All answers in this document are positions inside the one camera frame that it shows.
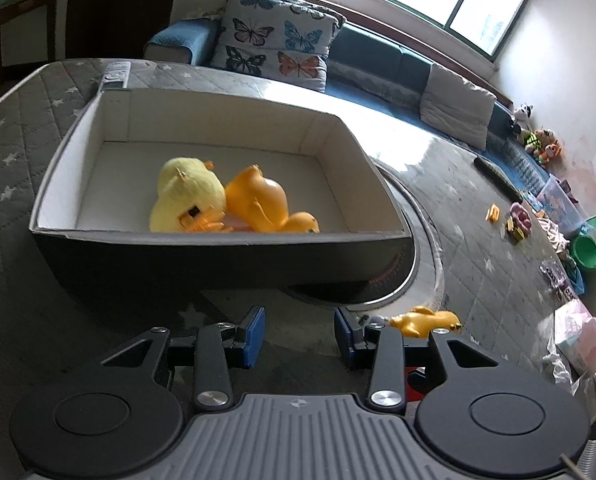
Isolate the pink tissue pack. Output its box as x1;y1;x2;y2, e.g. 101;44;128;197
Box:
553;299;596;370

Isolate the silver remote control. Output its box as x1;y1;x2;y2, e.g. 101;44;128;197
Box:
102;60;132;90

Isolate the yellow plush duck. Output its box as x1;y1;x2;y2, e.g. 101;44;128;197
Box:
149;156;227;234

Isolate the small butterfly print pillow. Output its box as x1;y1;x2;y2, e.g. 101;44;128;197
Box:
239;0;349;28

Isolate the white cushion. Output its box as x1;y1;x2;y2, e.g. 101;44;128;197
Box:
419;63;498;151

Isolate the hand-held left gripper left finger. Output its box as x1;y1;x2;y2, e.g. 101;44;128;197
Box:
100;305;267;413

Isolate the orange tiger plush toy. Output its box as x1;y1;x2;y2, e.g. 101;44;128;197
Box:
533;129;565;167

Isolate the pink toy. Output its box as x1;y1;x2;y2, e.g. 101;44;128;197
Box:
508;202;533;235

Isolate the green plastic bowl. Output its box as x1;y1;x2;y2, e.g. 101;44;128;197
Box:
571;233;596;270

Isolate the red ball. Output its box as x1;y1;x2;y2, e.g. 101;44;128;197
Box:
405;367;431;404

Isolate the black remote control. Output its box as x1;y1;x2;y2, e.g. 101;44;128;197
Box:
473;156;522;199

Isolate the blue sofa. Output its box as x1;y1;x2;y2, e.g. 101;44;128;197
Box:
144;16;556;203

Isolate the grey cardboard box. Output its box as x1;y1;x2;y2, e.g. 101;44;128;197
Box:
30;87;415;307

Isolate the clear plastic storage box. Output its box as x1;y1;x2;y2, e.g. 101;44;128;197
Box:
535;177;587;239

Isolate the dark wooden door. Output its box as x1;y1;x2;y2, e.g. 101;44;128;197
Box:
64;0;185;62

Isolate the large butterfly print pillow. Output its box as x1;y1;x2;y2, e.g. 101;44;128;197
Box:
210;0;341;94

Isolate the black and white plush toy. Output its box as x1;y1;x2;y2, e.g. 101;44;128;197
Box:
510;103;535;132

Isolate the beige striped cloth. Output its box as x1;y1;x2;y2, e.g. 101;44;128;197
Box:
537;212;575;257

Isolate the grey star quilted table cover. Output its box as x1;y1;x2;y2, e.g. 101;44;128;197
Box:
0;57;596;461

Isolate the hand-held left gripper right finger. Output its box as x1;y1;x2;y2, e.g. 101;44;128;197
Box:
334;307;504;416

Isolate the crumpled white tissue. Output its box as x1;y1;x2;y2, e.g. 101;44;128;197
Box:
542;351;596;397

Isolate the large orange rubber duck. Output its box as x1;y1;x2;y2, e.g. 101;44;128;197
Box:
224;164;321;234

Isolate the dark plastic packet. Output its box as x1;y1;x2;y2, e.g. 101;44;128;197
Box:
540;259;580;303

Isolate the small orange duck toy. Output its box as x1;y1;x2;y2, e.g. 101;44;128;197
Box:
388;305;464;339

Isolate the dark wooden side cabinet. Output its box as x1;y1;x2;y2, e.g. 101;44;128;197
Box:
0;0;61;88

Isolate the yellow toy car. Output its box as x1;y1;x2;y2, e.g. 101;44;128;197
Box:
502;220;527;244

